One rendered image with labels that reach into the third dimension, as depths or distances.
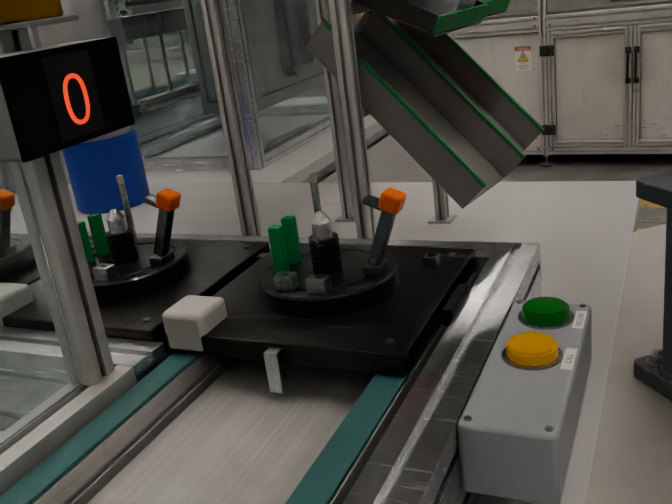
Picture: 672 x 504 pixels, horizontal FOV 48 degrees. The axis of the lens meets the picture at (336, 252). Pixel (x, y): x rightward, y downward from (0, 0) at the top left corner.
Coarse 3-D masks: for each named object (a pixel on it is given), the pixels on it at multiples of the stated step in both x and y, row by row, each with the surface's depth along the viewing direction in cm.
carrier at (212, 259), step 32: (96, 224) 86; (128, 224) 90; (96, 256) 89; (128, 256) 84; (192, 256) 90; (224, 256) 88; (96, 288) 79; (128, 288) 79; (160, 288) 81; (192, 288) 80; (128, 320) 74; (160, 320) 73
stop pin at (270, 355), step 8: (264, 352) 65; (272, 352) 65; (280, 352) 65; (264, 360) 65; (272, 360) 65; (280, 360) 65; (272, 368) 65; (280, 368) 65; (272, 376) 66; (280, 376) 65; (272, 384) 66; (280, 384) 66; (280, 392) 66
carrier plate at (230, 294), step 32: (416, 256) 81; (448, 256) 80; (224, 288) 79; (256, 288) 78; (416, 288) 73; (448, 288) 72; (224, 320) 71; (256, 320) 70; (288, 320) 70; (320, 320) 69; (352, 320) 68; (384, 320) 67; (416, 320) 66; (192, 352) 70; (224, 352) 68; (256, 352) 67; (288, 352) 65; (320, 352) 64; (352, 352) 63; (384, 352) 62; (416, 352) 63
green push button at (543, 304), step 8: (528, 304) 66; (536, 304) 66; (544, 304) 66; (552, 304) 65; (560, 304) 65; (528, 312) 65; (536, 312) 64; (544, 312) 64; (552, 312) 64; (560, 312) 64; (568, 312) 64; (528, 320) 65; (536, 320) 64; (544, 320) 64; (552, 320) 64; (560, 320) 64
